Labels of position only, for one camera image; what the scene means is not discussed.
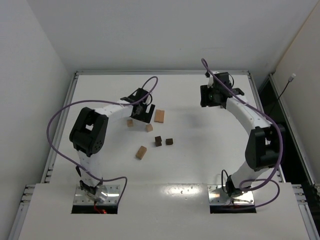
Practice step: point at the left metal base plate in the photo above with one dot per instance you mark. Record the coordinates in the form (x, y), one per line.
(106, 195)

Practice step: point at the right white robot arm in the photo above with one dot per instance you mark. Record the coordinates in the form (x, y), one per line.
(265, 147)

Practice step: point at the metal base plate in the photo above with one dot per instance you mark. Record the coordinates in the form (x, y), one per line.
(106, 195)
(217, 197)

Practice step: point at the dark wood tall block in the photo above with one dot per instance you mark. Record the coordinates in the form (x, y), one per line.
(158, 141)

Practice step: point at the light wood long block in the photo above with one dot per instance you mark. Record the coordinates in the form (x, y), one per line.
(141, 152)

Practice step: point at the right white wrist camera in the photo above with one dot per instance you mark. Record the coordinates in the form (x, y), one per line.
(210, 79)

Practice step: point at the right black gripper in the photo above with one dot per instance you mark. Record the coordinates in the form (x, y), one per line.
(205, 95)

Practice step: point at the black wall cable white plug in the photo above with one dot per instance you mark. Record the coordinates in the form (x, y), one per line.
(290, 79)

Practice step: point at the pale wood cube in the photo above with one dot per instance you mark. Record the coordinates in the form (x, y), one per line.
(149, 128)

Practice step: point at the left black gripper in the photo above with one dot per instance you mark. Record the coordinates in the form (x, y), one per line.
(144, 115)

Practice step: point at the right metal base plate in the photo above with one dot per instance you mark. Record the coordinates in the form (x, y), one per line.
(217, 197)

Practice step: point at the light wood cube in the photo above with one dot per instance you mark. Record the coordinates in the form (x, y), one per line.
(130, 123)

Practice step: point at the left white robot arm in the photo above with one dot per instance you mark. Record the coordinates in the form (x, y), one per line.
(89, 132)

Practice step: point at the light wood plank block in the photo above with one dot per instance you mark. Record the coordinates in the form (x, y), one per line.
(161, 116)

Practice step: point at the dark wood small cube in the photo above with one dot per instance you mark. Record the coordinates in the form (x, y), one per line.
(169, 141)

